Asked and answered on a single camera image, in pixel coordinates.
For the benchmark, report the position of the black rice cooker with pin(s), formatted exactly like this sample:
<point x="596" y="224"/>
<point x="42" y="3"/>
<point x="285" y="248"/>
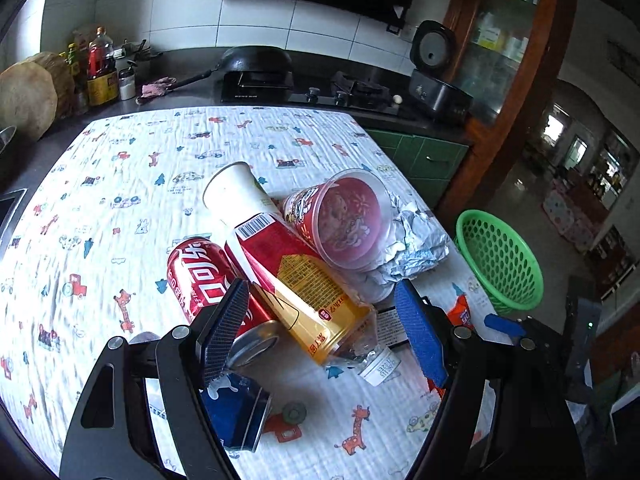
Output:
<point x="440" y="92"/>

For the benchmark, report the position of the green kitchen cabinet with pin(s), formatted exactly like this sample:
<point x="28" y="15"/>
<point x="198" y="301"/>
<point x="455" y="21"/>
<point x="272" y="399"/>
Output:
<point x="425" y="160"/>

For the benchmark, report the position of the black wok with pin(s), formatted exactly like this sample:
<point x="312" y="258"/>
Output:
<point x="255" y="60"/>

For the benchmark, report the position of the round wooden cutting board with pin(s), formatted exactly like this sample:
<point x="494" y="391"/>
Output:
<point x="25" y="95"/>

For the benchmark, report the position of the cooking oil bottle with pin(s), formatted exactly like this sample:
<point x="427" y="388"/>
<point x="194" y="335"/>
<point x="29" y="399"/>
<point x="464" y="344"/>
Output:
<point x="102" y="85"/>

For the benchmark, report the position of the printed white tablecloth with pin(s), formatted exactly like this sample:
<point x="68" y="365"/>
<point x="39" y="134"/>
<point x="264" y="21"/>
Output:
<point x="125" y="170"/>

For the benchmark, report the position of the red clear plastic cup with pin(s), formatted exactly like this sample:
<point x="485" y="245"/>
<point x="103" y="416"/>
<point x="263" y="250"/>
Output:
<point x="345" y="220"/>

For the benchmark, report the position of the small orange packet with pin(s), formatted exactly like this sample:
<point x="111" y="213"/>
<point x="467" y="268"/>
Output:
<point x="460" y="312"/>

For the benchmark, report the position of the small white jar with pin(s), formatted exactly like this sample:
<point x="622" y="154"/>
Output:
<point x="126" y="86"/>

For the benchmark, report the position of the red soda can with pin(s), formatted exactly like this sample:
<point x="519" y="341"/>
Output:
<point x="195" y="270"/>

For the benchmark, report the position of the black flat packet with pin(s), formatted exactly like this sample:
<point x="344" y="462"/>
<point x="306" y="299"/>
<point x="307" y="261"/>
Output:
<point x="392" y="330"/>

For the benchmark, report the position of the wooden glass door cabinet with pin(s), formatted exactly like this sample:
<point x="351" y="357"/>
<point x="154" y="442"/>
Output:
<point x="500" y="35"/>

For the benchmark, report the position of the crumpled aluminium foil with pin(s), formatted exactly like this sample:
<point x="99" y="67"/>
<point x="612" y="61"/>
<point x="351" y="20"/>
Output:
<point x="415" y="245"/>

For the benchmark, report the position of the black gas stove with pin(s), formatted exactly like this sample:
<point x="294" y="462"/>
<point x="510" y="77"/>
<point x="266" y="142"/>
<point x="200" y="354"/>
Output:
<point x="320" y="95"/>

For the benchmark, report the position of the wall socket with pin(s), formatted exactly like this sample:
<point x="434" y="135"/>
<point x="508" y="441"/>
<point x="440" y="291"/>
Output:
<point x="394" y="29"/>

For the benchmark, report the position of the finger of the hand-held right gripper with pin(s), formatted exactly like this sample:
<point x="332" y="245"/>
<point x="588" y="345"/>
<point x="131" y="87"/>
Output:
<point x="502" y="323"/>

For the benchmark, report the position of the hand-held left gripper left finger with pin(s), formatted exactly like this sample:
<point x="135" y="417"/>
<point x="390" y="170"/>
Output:
<point x="227" y="325"/>

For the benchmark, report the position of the small round metal cap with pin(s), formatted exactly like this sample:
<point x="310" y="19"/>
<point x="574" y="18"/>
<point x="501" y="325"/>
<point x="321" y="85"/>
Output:
<point x="293" y="412"/>

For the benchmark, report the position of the blue and white can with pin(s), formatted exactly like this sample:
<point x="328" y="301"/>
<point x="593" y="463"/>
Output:
<point x="240" y="410"/>

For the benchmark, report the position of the pink cloth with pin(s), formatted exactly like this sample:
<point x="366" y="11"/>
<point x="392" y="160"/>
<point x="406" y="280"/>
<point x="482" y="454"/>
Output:
<point x="155" y="90"/>

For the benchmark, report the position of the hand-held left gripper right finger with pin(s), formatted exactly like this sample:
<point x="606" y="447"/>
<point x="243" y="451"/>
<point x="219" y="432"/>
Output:
<point x="420" y="330"/>

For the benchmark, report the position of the green plastic basket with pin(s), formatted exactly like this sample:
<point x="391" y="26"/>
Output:
<point x="520" y="280"/>

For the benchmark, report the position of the colourful dotted play fence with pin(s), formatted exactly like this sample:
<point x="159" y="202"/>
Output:
<point x="565" y="210"/>

